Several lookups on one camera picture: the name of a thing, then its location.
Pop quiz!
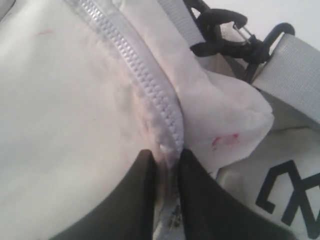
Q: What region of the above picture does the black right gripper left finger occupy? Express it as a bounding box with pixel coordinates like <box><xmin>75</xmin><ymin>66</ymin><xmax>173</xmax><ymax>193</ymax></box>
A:
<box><xmin>53</xmin><ymin>149</ymin><xmax>158</xmax><ymax>240</ymax></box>

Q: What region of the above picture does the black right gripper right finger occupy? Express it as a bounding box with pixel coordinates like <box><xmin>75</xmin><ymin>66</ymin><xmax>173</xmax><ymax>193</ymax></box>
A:
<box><xmin>177</xmin><ymin>149</ymin><xmax>292</xmax><ymax>240</ymax></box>

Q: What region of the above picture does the white fabric backpack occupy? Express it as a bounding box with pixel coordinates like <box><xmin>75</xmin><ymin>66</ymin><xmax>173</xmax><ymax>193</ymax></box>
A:
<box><xmin>0</xmin><ymin>0</ymin><xmax>320</xmax><ymax>240</ymax></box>

